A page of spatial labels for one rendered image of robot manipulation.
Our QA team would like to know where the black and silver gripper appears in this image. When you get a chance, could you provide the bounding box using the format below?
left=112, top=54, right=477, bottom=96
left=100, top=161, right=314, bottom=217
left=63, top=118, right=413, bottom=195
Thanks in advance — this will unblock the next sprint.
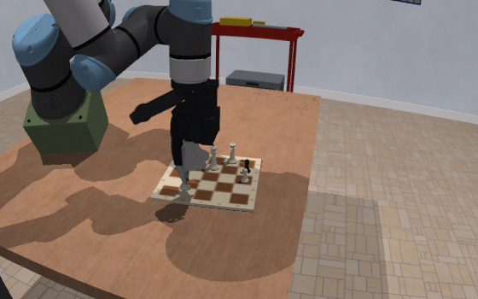
left=170, top=79, right=220, bottom=185

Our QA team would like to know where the white pawn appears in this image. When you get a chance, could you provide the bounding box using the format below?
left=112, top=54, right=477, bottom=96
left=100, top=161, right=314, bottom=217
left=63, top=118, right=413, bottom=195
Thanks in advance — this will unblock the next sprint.
left=241, top=168, right=249, bottom=183

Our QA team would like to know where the white chess king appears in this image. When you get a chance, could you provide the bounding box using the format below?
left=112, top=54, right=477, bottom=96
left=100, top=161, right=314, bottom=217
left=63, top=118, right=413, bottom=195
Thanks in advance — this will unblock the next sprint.
left=208, top=144, right=219, bottom=171

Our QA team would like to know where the white queen chess piece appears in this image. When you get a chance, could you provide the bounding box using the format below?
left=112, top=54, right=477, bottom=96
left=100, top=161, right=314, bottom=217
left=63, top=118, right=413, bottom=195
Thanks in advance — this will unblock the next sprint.
left=227, top=143, right=237, bottom=164

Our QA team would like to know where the brown and cream chessboard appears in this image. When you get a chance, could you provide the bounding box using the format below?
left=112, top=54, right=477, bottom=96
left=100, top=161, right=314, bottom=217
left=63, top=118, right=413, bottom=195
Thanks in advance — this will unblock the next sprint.
left=150, top=154, right=261, bottom=212

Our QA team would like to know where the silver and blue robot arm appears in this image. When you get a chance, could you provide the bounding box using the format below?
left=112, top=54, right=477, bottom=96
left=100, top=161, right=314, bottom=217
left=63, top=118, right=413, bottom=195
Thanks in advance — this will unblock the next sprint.
left=12, top=0, right=213, bottom=125

